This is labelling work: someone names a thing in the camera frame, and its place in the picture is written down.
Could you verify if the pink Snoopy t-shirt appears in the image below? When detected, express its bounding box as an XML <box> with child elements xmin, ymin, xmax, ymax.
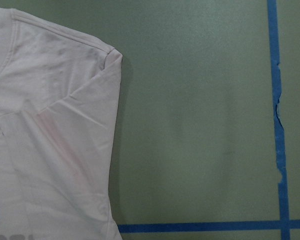
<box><xmin>0</xmin><ymin>8</ymin><xmax>123</xmax><ymax>240</ymax></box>

